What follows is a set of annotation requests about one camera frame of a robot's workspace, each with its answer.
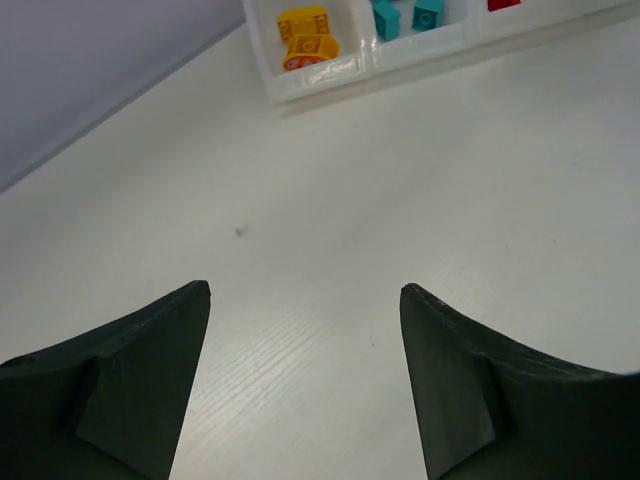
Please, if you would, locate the red curved burger brick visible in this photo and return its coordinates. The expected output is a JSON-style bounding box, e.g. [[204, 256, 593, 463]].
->
[[487, 0, 521, 12]]

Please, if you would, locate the yellow rounded lego brick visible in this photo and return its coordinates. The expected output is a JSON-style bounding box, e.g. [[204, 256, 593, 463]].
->
[[282, 34, 340, 71]]

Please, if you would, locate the burger printed lego stack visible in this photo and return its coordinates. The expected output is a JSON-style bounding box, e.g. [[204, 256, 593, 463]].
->
[[277, 5, 330, 43]]

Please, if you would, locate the clear four-compartment tray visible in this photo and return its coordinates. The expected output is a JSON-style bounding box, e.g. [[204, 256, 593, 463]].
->
[[242, 0, 621, 103]]

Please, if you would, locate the small teal lego brick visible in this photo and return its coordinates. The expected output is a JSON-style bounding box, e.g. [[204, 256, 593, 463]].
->
[[372, 2, 401, 41]]

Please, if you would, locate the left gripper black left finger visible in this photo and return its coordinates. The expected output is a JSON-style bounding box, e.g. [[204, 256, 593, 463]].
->
[[1, 280, 211, 479]]

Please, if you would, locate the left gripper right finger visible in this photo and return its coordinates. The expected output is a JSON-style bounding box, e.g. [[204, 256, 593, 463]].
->
[[399, 284, 639, 479]]

